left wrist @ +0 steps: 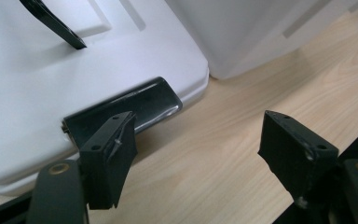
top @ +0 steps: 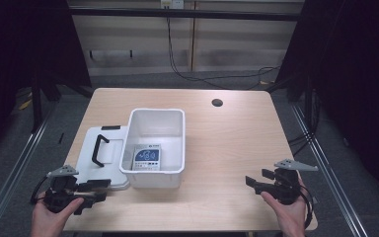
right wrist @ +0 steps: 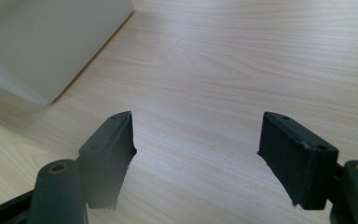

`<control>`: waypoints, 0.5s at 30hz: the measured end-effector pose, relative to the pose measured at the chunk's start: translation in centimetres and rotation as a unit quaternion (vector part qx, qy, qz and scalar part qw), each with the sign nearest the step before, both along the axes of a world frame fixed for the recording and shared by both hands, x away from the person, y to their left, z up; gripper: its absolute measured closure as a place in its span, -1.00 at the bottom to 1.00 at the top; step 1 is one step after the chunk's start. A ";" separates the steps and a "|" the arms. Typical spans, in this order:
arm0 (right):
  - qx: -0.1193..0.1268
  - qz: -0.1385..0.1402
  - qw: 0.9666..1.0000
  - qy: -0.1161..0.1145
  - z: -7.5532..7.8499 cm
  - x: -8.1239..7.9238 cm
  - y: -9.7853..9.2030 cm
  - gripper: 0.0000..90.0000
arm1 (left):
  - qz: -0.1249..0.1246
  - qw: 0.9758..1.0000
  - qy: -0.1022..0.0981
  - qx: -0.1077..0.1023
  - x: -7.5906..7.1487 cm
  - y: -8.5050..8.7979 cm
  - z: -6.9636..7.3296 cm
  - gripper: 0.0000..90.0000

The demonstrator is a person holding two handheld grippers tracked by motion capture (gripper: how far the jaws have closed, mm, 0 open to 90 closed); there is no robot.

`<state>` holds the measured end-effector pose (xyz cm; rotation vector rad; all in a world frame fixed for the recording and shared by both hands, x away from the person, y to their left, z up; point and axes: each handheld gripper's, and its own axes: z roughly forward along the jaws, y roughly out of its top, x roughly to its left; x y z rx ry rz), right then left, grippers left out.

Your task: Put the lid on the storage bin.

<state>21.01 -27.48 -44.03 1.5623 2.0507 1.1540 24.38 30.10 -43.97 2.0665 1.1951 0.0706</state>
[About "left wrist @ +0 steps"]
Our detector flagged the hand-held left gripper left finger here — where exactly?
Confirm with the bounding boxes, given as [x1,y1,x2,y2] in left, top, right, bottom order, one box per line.
[78,110,139,211]

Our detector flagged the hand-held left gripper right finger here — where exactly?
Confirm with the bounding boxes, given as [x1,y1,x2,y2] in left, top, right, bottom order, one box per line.
[257,109,340,209]

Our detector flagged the white plastic storage box lid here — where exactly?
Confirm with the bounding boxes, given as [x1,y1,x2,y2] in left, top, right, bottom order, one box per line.
[0,0,210,196]

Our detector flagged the black plastic lid latch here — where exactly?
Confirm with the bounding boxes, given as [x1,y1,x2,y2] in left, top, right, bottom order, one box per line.
[62,76,184,149]

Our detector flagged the white plastic storage box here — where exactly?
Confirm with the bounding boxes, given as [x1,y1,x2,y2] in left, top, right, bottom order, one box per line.
[164,0,358,80]

